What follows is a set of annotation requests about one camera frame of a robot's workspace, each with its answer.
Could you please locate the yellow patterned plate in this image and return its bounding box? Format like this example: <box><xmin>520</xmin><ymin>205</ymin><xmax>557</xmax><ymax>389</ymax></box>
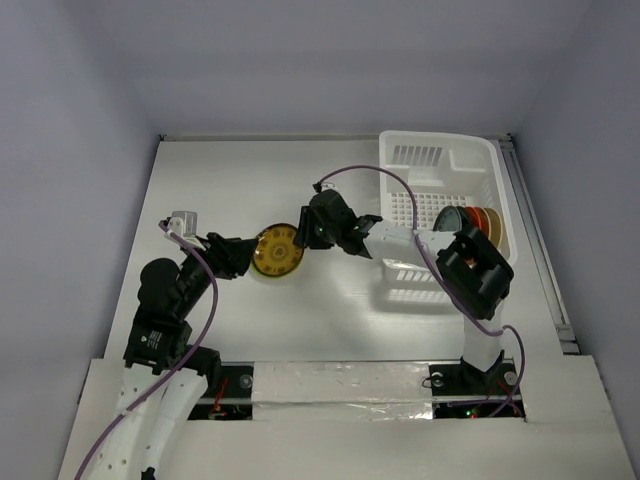
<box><xmin>252</xmin><ymin>223</ymin><xmax>304</xmax><ymax>272</ymax></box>

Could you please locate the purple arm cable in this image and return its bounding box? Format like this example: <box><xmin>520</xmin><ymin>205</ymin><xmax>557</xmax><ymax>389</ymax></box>
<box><xmin>72</xmin><ymin>219</ymin><xmax>221</xmax><ymax>479</ymax></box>
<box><xmin>312</xmin><ymin>166</ymin><xmax>526</xmax><ymax>419</ymax></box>

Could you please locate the orange plate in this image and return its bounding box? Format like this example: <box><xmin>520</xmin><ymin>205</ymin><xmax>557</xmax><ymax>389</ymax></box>
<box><xmin>467</xmin><ymin>207</ymin><xmax>490</xmax><ymax>236</ymax></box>

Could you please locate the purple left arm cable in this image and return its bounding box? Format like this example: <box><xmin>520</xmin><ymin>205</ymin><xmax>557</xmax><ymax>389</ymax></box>
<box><xmin>72</xmin><ymin>219</ymin><xmax>221</xmax><ymax>479</ymax></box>

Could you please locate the black plate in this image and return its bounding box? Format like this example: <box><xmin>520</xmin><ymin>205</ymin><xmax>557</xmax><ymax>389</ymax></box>
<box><xmin>456</xmin><ymin>206</ymin><xmax>473</xmax><ymax>228</ymax></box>

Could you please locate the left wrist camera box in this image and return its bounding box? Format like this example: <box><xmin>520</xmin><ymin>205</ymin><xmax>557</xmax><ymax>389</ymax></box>
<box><xmin>167</xmin><ymin>210</ymin><xmax>198</xmax><ymax>238</ymax></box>

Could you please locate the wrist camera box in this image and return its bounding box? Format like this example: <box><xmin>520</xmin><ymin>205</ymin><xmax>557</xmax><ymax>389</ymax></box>
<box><xmin>167</xmin><ymin>210</ymin><xmax>198</xmax><ymax>238</ymax></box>
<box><xmin>320</xmin><ymin>182</ymin><xmax>340</xmax><ymax>192</ymax></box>

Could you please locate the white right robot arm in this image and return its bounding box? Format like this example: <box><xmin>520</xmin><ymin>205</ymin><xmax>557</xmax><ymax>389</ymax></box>
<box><xmin>294</xmin><ymin>190</ymin><xmax>514</xmax><ymax>392</ymax></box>

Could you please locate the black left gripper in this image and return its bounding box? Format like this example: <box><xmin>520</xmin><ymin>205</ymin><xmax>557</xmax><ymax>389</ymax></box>
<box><xmin>175</xmin><ymin>230</ymin><xmax>257</xmax><ymax>315</ymax></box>

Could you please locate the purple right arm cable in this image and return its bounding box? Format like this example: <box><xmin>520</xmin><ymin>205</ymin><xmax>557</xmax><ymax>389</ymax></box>
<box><xmin>312</xmin><ymin>166</ymin><xmax>526</xmax><ymax>419</ymax></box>

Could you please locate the lime green plate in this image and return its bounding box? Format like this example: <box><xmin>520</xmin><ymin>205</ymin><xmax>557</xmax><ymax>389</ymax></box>
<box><xmin>250</xmin><ymin>264</ymin><xmax>299</xmax><ymax>282</ymax></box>

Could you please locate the tan flower plate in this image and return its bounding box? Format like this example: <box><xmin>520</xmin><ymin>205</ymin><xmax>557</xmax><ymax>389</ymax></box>
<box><xmin>484</xmin><ymin>208</ymin><xmax>502</xmax><ymax>247</ymax></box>

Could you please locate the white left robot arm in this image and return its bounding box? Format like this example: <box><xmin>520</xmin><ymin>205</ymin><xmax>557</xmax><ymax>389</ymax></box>
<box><xmin>75</xmin><ymin>233</ymin><xmax>258</xmax><ymax>479</ymax></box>

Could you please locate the white plastic dish rack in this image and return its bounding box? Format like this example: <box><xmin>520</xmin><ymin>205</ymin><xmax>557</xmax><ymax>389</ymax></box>
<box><xmin>379</xmin><ymin>130</ymin><xmax>517</xmax><ymax>309</ymax></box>

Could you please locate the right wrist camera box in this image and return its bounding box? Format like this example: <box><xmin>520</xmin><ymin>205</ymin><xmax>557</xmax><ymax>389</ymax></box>
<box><xmin>320</xmin><ymin>182</ymin><xmax>340</xmax><ymax>192</ymax></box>

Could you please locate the aluminium side rail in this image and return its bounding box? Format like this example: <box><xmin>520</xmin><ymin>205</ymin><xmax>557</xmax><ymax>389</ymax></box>
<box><xmin>502</xmin><ymin>133</ymin><xmax>579</xmax><ymax>356</ymax></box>

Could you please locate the silver foil base strip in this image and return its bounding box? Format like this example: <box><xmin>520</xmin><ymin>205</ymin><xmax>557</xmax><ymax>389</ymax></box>
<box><xmin>251</xmin><ymin>361</ymin><xmax>433</xmax><ymax>422</ymax></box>

